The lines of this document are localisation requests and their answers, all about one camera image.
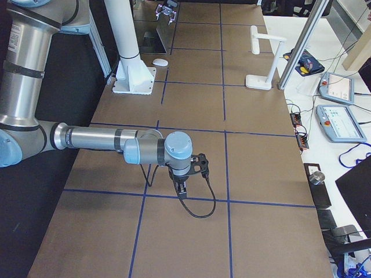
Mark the black monitor corner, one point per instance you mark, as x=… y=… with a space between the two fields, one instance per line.
x=354 y=187

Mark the black usb hub far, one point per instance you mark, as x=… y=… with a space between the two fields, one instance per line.
x=296 y=119

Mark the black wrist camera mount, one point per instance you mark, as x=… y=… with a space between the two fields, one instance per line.
x=199 y=164

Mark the black usb hub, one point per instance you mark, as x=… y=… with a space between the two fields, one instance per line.
x=296 y=119
x=302 y=140

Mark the black box with cylinder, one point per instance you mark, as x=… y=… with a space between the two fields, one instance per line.
x=319 y=192

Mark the grey laptop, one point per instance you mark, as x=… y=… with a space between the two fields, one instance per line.
x=157 y=37

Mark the white computer mouse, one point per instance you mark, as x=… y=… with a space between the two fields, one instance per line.
x=160 y=62

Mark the blue yellow bag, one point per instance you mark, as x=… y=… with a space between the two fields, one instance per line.
x=308 y=65

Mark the brown paper table cover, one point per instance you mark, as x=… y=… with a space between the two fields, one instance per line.
x=254 y=218

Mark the aluminium frame post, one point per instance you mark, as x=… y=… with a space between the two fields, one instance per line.
x=309 y=27

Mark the teach pendant far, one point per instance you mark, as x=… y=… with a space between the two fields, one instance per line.
x=337 y=88

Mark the teach pendant near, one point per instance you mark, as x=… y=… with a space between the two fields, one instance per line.
x=339 y=124

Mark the silver metal cylinder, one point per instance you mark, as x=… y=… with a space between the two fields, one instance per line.
x=316 y=178

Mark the black usb hub near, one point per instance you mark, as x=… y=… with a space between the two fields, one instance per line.
x=302 y=140

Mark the teach pendant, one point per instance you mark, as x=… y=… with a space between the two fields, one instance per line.
x=337 y=88
x=339 y=124

